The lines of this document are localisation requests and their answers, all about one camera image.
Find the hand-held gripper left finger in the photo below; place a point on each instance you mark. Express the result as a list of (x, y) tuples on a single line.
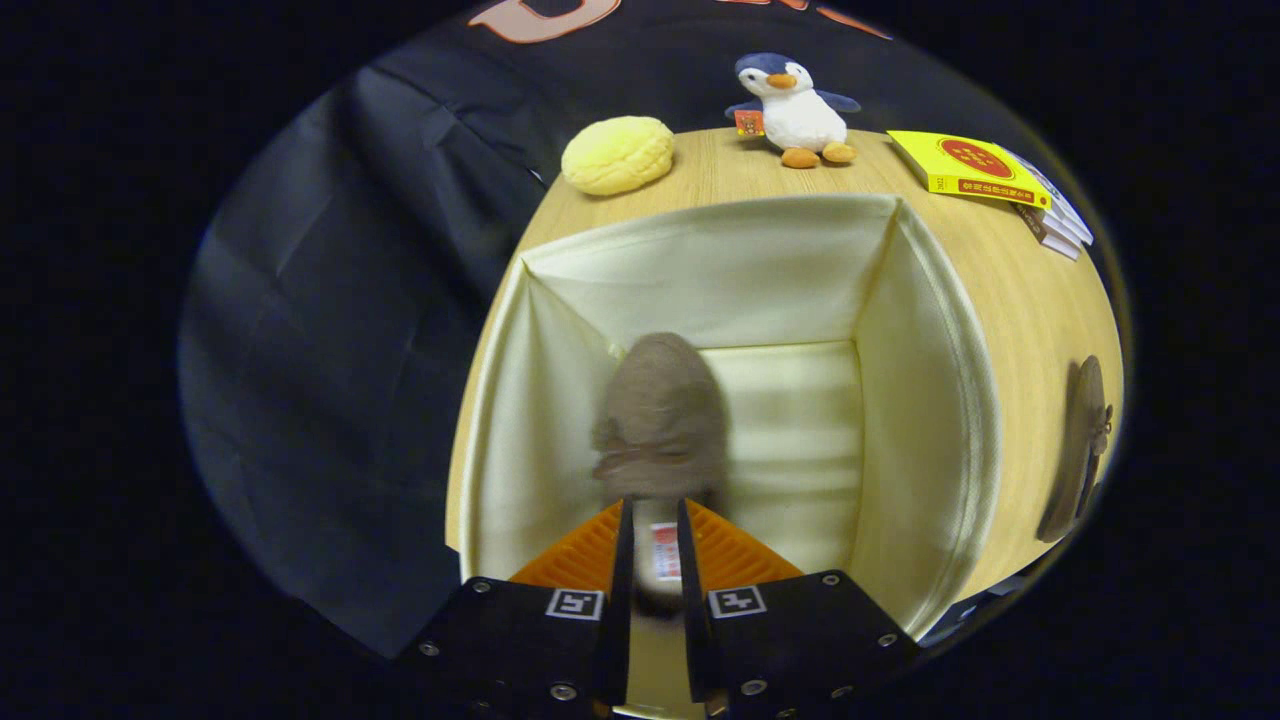
[(618, 600)]

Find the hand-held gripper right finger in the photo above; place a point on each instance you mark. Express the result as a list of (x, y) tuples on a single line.
[(692, 600)]

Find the brown suede shoe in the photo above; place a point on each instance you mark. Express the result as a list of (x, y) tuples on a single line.
[(660, 420), (1082, 450)]

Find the cream fabric storage box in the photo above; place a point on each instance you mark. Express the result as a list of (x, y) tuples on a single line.
[(780, 270)]

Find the black backdrop cloth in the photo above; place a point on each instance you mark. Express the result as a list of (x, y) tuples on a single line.
[(330, 350)]

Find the yellow plush bun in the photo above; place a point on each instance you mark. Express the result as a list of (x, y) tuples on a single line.
[(617, 155)]

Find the plush penguin toy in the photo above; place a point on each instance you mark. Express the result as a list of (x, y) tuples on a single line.
[(800, 115)]

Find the yellow book with red circle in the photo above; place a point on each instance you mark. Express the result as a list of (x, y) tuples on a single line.
[(965, 160)]

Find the white illustrated book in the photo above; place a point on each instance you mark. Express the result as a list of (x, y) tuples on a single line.
[(1065, 212)]

